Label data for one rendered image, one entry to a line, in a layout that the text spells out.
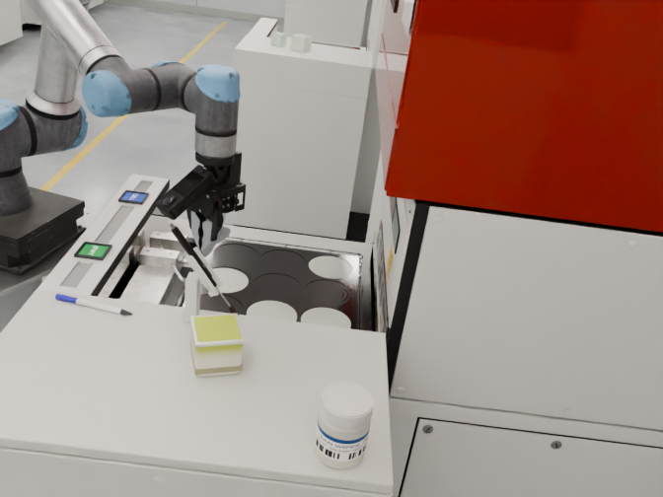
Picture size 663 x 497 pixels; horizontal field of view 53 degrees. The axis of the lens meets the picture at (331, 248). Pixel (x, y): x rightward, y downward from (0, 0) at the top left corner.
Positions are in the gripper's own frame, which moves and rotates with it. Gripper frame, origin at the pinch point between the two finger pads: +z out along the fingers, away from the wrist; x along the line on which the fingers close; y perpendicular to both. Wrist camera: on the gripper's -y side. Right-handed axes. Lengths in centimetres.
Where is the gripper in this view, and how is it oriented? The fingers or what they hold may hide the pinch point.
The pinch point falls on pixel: (201, 250)
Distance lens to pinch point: 131.2
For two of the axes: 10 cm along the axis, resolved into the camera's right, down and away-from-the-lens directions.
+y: 6.5, -2.8, 7.1
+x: -7.5, -3.9, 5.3
